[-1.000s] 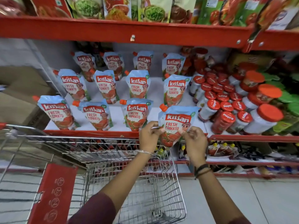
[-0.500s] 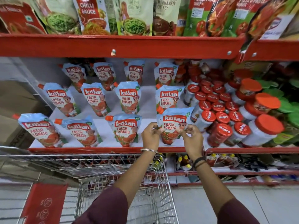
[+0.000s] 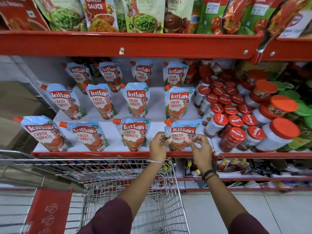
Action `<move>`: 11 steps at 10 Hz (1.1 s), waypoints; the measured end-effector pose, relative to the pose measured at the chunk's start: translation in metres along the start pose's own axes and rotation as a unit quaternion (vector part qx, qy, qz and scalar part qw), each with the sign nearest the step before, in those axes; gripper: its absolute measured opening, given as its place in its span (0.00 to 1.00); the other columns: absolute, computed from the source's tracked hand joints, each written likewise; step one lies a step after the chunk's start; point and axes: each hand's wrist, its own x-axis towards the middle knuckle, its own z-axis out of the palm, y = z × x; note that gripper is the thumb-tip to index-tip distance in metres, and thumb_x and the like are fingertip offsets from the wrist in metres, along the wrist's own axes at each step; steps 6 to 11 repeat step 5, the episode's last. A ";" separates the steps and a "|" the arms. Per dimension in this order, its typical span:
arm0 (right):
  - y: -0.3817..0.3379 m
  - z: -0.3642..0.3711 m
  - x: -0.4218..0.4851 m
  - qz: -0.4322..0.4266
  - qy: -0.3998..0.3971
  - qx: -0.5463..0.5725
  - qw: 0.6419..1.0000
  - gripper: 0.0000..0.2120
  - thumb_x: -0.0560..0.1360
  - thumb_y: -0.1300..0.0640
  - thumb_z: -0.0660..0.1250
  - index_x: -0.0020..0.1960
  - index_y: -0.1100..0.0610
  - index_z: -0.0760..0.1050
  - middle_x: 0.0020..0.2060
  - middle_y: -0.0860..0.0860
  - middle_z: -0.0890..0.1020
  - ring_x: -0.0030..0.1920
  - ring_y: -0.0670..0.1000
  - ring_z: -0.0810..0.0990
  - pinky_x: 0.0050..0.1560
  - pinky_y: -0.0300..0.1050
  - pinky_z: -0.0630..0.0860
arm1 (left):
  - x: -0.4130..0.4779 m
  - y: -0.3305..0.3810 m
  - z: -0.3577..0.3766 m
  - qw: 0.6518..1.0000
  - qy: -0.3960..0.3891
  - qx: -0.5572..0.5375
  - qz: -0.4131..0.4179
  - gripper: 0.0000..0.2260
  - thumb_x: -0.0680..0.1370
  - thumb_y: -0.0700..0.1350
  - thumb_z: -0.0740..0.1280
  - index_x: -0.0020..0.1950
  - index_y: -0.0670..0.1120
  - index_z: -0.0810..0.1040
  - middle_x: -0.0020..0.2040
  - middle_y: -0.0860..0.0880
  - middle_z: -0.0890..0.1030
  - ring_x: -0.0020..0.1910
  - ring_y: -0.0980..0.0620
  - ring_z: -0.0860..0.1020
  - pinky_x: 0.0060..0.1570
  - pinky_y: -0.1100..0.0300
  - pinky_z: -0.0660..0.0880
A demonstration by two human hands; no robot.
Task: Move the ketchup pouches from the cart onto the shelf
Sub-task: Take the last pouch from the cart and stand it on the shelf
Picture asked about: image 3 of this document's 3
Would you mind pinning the person's left hand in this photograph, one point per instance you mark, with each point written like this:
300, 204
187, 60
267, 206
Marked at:
158, 149

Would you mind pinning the person's right hand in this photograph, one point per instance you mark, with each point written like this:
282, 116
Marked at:
201, 154

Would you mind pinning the person's left thumb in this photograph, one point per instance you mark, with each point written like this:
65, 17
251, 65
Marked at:
167, 142

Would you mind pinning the person's right thumb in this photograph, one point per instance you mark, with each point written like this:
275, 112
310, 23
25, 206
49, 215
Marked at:
191, 141

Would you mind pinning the orange-capped tomato ketchup pouch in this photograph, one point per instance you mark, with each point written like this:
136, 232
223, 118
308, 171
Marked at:
181, 131

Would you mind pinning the person's left forearm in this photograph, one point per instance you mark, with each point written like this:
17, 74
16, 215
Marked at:
142, 182

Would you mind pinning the person's right forearm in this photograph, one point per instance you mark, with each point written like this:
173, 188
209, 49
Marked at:
224, 199

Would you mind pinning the silver bangle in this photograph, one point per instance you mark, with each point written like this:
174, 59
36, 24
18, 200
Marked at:
156, 162

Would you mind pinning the black wristbands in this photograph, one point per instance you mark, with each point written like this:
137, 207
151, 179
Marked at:
209, 174

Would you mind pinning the cluster of red-lid jam jars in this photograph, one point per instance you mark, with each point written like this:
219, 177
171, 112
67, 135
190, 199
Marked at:
223, 112

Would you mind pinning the rows of blue ketchup pouches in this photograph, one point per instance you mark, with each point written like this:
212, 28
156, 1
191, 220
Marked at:
135, 99

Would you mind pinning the pile of small sauce packets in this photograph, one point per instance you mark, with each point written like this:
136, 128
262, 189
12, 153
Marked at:
243, 168

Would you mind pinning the white shelf with red edge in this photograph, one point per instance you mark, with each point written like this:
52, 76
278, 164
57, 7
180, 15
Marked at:
97, 154

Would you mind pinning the low red-edged shelf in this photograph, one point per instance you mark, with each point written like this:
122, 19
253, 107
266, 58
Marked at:
256, 179

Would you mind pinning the group of orange-lid white jars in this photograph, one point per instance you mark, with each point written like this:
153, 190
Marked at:
280, 132

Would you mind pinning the maroon left sleeve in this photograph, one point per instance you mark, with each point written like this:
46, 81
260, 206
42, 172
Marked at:
109, 219

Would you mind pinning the maroon sleeve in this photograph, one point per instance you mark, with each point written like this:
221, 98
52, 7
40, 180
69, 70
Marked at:
247, 225
109, 219

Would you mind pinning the maroon right sleeve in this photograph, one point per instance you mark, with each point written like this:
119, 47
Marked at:
247, 225

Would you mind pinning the group of green-lid jars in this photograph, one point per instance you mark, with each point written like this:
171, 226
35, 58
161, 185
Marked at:
302, 109

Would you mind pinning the red metal shelf with screws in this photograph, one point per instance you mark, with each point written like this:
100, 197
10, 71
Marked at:
97, 45

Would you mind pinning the row of assorted sauce pouches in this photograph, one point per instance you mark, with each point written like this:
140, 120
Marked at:
143, 14

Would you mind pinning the red cart seat flap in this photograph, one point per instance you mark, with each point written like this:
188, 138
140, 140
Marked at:
48, 212

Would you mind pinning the brown cardboard box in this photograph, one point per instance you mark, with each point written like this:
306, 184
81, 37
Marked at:
17, 114

